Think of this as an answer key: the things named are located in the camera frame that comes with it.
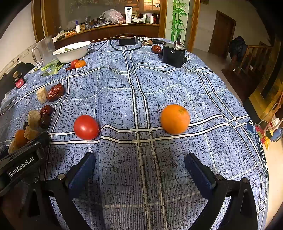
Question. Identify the small white bottle blue cap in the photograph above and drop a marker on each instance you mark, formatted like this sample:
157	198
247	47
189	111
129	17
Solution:
77	27

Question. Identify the black power adapter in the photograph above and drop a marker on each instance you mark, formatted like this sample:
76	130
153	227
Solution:
128	41

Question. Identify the large red date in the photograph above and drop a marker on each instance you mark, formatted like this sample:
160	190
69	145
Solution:
55	92

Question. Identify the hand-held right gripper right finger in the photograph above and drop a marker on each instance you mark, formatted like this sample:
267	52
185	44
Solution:
200	174

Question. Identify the wooden counter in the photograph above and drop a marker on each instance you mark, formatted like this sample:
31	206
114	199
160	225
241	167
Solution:
106	31

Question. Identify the black device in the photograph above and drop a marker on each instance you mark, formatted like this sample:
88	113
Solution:
173	54

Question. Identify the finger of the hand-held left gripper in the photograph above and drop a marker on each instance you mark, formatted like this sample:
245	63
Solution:
43	138

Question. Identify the white loofah piece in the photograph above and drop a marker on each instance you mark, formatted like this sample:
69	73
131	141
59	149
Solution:
13	147
31	132

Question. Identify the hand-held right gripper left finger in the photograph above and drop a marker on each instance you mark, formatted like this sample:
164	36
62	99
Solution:
81	174

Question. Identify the dark red fruit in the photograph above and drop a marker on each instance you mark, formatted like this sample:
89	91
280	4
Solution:
156	49

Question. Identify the blue plaid tablecloth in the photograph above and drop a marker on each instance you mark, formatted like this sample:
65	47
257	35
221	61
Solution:
132	88

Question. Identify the sugarcane piece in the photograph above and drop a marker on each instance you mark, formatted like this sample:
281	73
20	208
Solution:
34	119

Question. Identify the beige yam piece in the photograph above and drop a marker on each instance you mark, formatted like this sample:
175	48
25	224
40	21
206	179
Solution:
42	94

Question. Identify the orange with green stem mark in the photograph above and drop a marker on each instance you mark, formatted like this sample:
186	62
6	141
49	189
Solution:
175	119

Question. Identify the small orange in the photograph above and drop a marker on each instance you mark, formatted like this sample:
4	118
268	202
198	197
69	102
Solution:
81	64

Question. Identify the crumpled plastic bag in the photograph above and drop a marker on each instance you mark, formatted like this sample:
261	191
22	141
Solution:
112	16

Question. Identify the white box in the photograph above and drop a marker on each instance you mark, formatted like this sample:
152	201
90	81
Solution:
138	20

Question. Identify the glass vase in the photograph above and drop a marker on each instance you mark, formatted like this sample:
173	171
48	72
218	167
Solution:
87	23

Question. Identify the black sofa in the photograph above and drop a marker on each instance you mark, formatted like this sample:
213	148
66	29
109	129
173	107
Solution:
13	73

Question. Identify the colourful toys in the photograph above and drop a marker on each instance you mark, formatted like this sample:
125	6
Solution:
270	132

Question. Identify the brown wooden door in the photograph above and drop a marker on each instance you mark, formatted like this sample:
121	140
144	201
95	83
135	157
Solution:
223	33

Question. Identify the bamboo wall sticker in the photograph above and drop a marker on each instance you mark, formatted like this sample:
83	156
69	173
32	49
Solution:
179	17

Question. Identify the small red tomato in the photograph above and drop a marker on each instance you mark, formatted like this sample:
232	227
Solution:
73	63

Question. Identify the dark jacket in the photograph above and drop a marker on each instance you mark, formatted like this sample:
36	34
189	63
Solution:
237	45

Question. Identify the white bowl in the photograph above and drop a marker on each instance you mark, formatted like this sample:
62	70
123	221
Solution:
71	52

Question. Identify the wooden stair railing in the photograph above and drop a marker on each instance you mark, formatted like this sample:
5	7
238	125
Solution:
254	57

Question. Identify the green leek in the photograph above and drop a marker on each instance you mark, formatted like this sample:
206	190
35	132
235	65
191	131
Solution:
53	67

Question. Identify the clear glass pitcher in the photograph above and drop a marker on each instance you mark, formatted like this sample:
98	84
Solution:
44	52

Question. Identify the dark orange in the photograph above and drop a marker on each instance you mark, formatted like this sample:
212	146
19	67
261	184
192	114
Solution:
21	138

